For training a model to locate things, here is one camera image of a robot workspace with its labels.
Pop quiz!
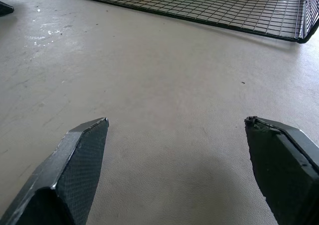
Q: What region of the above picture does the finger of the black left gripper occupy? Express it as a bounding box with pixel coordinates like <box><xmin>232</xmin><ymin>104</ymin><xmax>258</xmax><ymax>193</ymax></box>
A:
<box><xmin>0</xmin><ymin>0</ymin><xmax>15</xmax><ymax>17</ymax></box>

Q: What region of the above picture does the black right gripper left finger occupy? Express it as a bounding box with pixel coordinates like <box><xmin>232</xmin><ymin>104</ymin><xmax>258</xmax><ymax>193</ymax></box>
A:
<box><xmin>3</xmin><ymin>117</ymin><xmax>110</xmax><ymax>225</ymax></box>

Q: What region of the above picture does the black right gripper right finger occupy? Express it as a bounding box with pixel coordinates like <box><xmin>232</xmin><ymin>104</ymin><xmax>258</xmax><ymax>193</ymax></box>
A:
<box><xmin>244</xmin><ymin>115</ymin><xmax>319</xmax><ymax>225</ymax></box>

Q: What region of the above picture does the black wire mesh rack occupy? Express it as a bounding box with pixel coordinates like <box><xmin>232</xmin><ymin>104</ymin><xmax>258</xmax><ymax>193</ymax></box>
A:
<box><xmin>32</xmin><ymin>0</ymin><xmax>319</xmax><ymax>44</ymax></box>

